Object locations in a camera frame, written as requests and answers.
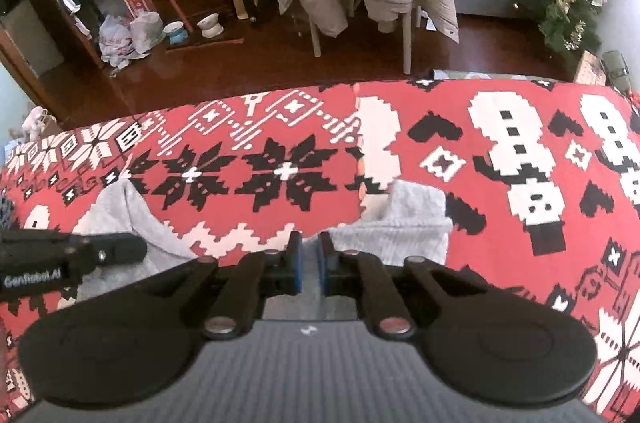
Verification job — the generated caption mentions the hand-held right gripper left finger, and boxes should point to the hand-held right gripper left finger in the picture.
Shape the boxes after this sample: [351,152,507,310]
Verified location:
[135,231,304,340]

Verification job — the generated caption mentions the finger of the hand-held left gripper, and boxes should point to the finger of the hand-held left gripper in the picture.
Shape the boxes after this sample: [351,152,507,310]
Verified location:
[86,232,149,268]

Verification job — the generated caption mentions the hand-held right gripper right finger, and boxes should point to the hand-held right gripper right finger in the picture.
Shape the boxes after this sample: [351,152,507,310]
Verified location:
[319,231,493,340]

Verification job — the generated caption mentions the grey sweater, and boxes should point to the grey sweater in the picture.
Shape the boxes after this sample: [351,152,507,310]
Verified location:
[62,179,454,321]

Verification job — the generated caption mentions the red patterned blanket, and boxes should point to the red patterned blanket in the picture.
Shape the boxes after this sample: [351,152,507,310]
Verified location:
[0,78,640,419]

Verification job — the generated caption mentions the white plush toy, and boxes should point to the white plush toy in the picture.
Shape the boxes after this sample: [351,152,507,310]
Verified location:
[22,107,46,141]

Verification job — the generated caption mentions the printed plastic bag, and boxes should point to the printed plastic bag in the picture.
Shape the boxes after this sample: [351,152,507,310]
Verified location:
[97,15,135,68]

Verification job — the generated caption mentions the white plastic bag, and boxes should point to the white plastic bag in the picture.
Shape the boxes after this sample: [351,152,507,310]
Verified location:
[130,10,166,54]

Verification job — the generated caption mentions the blue pet bowl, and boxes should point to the blue pet bowl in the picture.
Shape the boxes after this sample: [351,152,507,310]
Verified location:
[164,21,188,45]

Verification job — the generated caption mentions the white chair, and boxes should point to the white chair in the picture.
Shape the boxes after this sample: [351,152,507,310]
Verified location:
[300,0,426,74]

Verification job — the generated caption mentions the white ceramic pet bowl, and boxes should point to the white ceramic pet bowl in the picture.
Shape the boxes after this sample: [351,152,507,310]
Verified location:
[196,15,225,38]

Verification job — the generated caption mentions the red white carton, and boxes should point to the red white carton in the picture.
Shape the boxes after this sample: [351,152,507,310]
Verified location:
[122,0,153,21]

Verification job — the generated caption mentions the small patterned gift box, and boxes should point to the small patterned gift box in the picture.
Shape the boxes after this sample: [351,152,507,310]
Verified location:
[572,51,608,84]

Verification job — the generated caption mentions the green gift box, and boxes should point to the green gift box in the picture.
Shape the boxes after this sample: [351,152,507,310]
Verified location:
[602,50,632,91]

